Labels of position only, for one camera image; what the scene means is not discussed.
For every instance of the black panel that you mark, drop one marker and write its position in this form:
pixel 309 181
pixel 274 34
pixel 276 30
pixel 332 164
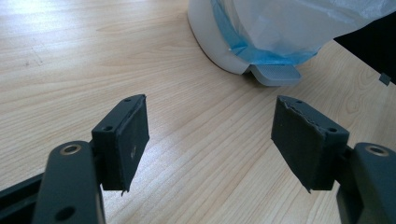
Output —
pixel 373 46

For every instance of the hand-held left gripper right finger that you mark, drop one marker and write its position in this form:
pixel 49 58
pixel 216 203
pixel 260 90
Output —
pixel 306 146

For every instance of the white bin with plastic bag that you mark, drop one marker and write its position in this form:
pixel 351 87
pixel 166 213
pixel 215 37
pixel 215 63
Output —
pixel 280 25

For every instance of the white pedal trash bin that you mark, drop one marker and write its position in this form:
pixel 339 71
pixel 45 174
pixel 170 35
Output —
pixel 208 37

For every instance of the small grey tag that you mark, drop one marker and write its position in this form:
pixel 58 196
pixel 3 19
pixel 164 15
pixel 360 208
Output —
pixel 385 79

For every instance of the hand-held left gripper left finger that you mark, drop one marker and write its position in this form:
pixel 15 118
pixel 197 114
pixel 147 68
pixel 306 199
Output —
pixel 123 146

